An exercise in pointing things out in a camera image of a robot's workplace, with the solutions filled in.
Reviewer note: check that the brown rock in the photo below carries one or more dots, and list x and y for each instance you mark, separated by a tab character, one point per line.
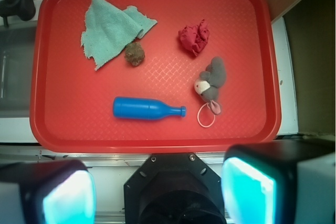
134	54

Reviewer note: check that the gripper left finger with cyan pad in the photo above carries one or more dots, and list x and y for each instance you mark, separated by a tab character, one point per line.
50	192

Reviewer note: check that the crumpled red paper ball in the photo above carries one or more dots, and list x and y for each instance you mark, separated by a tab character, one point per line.
194	38

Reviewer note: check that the red plastic tray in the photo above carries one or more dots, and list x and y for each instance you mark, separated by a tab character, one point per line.
71	102

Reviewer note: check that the blue plastic bottle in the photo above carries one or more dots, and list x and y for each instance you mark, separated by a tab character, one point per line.
144	109

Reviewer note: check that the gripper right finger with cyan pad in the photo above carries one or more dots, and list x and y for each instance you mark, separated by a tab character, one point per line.
287	181

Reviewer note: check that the metal sink basin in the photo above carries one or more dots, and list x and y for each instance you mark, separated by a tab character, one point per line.
17	51

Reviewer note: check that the teal microfiber cloth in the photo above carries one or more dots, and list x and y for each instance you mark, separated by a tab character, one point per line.
109	30

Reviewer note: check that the grey plush mouse toy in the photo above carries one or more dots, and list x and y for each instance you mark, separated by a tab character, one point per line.
207	86

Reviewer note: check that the black faucet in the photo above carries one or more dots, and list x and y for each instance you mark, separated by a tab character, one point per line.
24	9

